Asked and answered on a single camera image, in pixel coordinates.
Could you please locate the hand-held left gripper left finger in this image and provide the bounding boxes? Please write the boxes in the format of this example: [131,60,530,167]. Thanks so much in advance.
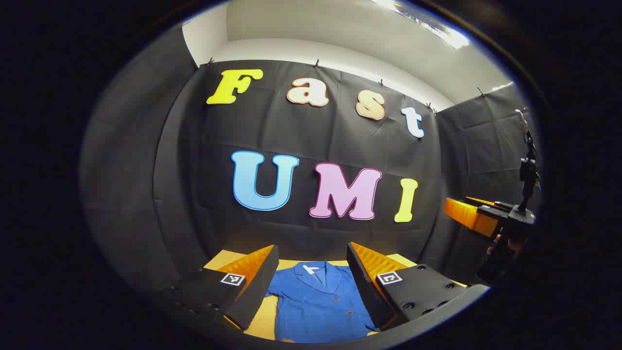
[165,245,280,331]

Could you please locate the ceiling light panel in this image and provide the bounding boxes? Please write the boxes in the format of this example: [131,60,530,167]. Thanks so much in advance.
[372,0,471,50]

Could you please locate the blue jacket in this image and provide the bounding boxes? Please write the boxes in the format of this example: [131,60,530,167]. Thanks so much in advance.
[266,261,380,344]

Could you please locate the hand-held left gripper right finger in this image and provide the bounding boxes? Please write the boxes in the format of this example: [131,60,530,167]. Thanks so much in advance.
[346,242,469,331]

